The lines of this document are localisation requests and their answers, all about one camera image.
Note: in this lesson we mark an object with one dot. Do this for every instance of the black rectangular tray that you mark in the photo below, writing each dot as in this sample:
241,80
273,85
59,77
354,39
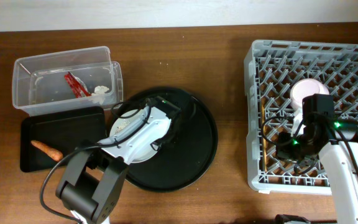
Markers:
63,131

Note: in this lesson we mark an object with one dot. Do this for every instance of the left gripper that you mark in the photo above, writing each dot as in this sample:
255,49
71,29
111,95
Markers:
158,144

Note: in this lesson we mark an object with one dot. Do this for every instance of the white rice pile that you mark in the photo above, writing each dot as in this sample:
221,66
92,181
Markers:
122,125

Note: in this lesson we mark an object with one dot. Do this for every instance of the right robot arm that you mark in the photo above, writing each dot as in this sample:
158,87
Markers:
339,158

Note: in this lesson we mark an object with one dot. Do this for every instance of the round black serving tray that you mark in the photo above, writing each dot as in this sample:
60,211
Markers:
178,167

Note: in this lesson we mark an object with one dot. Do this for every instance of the orange carrot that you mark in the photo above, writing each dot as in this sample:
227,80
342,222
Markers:
53,153

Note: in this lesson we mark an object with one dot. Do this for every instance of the grey dishwasher rack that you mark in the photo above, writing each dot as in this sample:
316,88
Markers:
271,68

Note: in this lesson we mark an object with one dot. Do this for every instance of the pink white bowl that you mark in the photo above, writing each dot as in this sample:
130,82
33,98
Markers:
304,88

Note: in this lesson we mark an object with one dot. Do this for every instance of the red snack wrapper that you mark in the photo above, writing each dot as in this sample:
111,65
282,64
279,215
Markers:
78,88

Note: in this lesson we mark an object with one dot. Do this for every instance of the white tissue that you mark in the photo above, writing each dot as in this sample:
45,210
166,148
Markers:
98,94

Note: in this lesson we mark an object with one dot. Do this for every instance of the clear plastic bin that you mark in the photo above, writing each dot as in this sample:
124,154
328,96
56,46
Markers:
39,87

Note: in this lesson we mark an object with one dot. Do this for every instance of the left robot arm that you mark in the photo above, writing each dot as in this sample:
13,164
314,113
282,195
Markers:
95,172

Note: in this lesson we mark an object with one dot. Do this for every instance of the grey round plate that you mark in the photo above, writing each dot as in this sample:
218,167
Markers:
138,148

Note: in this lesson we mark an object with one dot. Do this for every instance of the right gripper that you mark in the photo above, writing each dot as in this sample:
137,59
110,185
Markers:
281,148

